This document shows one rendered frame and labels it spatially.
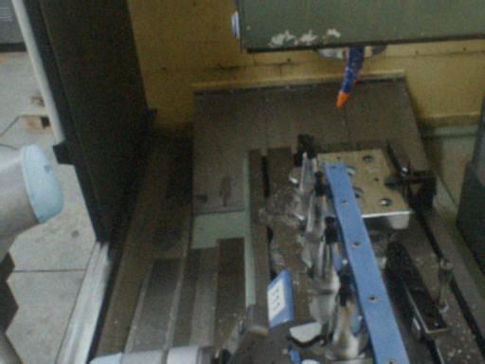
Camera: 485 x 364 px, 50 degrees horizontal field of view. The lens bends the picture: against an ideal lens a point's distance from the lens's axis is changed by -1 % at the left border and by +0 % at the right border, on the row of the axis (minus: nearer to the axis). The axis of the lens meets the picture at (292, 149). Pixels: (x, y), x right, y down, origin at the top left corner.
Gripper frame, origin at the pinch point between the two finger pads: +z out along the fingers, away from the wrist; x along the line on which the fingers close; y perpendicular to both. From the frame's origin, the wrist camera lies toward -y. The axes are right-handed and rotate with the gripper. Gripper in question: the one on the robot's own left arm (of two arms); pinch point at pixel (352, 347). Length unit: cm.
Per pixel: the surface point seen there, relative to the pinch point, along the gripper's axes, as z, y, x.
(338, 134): 20, 47, -130
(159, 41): -46, 11, -154
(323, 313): -3.2, -2.0, -4.5
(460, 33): 18.7, -34.1, -21.8
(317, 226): -1.8, -4.2, -20.0
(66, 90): -55, -8, -73
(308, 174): -1.9, -6.2, -31.5
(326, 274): -2.1, -4.5, -9.2
